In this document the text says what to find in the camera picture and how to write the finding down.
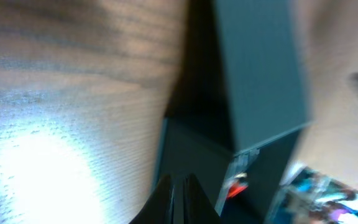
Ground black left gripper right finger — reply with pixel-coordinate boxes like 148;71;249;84
183;174;221;224

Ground red handled cutting pliers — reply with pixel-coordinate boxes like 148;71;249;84
226;182;248;198

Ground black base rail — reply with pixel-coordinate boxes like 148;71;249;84
265;163;358;224

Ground dark green box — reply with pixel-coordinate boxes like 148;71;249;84
155;0;308;223

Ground blue precision screwdriver set case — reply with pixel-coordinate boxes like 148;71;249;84
215;149;260;216

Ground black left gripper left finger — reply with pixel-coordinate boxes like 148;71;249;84
129;175;175;224

